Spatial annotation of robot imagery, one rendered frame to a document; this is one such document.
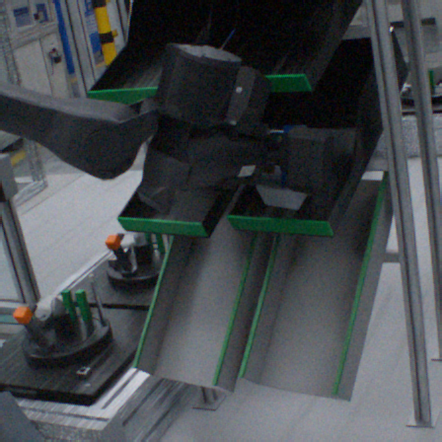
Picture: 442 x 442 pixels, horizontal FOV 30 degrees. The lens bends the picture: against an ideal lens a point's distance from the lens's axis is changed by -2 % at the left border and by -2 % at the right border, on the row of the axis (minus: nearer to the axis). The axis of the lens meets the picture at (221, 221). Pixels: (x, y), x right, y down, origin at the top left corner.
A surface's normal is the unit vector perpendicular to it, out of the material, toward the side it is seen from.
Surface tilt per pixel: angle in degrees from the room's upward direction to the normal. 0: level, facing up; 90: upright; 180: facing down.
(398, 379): 0
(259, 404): 0
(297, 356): 45
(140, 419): 90
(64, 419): 0
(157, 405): 90
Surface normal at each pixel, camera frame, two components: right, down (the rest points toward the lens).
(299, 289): -0.52, -0.38
